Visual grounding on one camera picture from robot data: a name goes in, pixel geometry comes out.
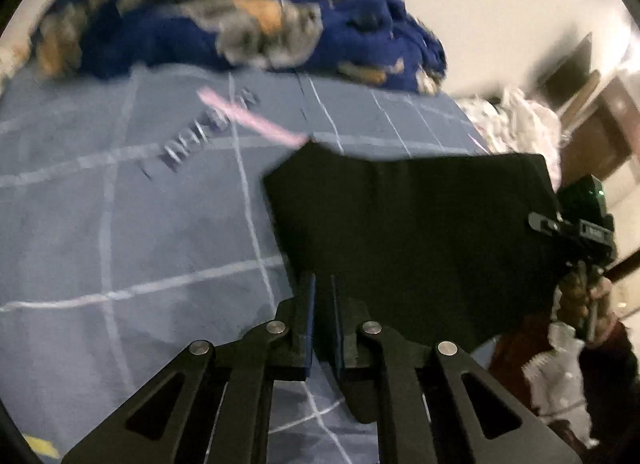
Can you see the dark rectangular panel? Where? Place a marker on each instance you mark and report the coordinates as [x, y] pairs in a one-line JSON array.
[[575, 69]]

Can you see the blue animal-print blanket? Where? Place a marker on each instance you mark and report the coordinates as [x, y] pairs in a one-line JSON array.
[[165, 39]]

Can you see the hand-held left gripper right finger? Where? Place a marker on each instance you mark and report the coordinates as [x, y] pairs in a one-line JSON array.
[[336, 339]]

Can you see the brown wooden door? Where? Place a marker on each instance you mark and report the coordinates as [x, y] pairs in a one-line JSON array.
[[600, 134]]

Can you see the blue grid-patterned bedsheet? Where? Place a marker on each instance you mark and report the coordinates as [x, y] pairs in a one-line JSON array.
[[150, 219]]

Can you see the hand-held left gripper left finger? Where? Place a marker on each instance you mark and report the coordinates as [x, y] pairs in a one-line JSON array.
[[311, 324]]

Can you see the white patterned crumpled cloth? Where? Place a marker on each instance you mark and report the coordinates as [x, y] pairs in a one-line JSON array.
[[520, 124]]

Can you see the person's right hand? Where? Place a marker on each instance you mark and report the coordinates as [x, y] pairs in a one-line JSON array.
[[570, 294]]

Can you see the white ruffled cloth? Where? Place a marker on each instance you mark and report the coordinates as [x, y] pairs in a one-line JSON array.
[[555, 379]]

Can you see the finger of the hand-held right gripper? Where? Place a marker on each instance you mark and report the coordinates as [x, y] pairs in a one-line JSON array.
[[547, 224]]

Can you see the black pants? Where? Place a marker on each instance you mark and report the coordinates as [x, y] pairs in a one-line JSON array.
[[425, 244]]

